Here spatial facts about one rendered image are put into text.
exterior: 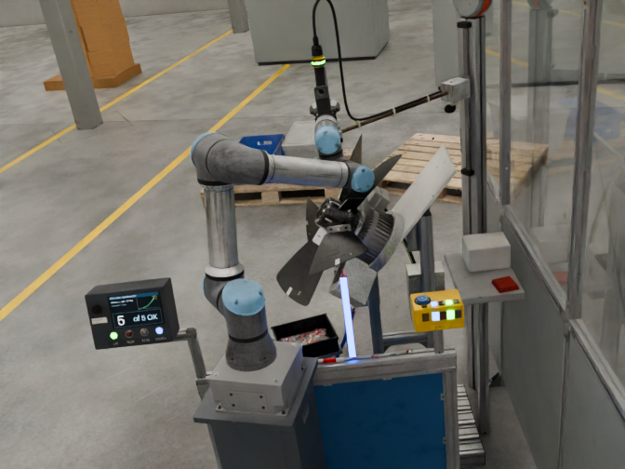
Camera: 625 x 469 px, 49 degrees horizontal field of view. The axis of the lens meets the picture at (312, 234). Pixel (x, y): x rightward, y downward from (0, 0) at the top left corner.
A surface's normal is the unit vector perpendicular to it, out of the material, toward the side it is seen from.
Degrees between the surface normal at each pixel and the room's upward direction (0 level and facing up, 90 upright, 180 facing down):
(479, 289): 0
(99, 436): 1
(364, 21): 90
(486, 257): 90
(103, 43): 90
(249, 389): 90
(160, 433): 0
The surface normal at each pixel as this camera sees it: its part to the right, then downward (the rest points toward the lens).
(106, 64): -0.26, 0.48
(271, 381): -0.07, -0.91
